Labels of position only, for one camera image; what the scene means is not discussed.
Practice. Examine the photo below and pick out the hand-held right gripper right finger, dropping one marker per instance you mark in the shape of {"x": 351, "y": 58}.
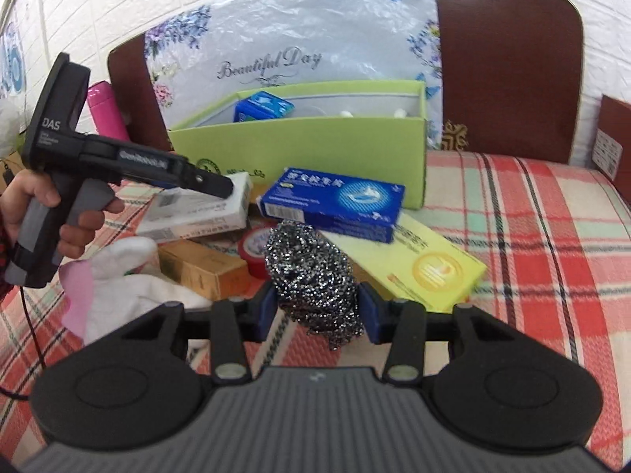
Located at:
{"x": 372, "y": 315}

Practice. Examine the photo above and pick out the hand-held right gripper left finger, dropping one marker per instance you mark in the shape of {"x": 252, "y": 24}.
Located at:
{"x": 266, "y": 313}

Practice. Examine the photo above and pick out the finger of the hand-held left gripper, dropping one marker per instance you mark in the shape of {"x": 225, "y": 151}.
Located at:
{"x": 209, "y": 182}

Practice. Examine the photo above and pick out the white printed box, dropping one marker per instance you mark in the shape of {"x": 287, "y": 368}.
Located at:
{"x": 197, "y": 217}

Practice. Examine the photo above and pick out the steel wool scrubber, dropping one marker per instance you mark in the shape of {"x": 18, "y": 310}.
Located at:
{"x": 310, "y": 276}

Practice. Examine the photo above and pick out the yellow box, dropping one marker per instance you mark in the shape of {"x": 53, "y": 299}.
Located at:
{"x": 419, "y": 261}

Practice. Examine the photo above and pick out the gold box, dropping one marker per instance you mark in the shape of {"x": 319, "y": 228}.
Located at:
{"x": 202, "y": 268}

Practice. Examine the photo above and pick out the light blue packet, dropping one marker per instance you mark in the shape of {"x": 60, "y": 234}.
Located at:
{"x": 261, "y": 106}

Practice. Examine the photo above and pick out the dark blue medicine box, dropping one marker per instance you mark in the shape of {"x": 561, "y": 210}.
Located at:
{"x": 335, "y": 207}

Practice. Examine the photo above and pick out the light green cardboard box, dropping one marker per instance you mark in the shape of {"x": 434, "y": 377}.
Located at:
{"x": 320, "y": 148}

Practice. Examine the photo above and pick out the pink white glove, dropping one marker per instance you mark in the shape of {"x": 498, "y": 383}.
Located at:
{"x": 128, "y": 266}

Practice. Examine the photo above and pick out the person's left hand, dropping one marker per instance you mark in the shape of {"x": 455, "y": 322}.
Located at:
{"x": 15, "y": 207}

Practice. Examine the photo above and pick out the pink thermos bottle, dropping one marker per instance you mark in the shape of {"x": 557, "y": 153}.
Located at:
{"x": 106, "y": 113}

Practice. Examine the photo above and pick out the red tape roll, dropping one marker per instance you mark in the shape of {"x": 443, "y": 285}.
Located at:
{"x": 251, "y": 251}

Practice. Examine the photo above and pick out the floral plastic bag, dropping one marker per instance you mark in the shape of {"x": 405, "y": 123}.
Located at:
{"x": 296, "y": 24}

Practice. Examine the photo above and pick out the plaid bed sheet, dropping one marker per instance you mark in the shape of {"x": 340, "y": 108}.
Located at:
{"x": 542, "y": 256}

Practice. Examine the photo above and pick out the brown headboard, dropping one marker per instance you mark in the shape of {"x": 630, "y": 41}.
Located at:
{"x": 507, "y": 59}

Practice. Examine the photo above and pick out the brown cardboard box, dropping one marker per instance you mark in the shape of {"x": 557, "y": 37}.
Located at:
{"x": 614, "y": 133}

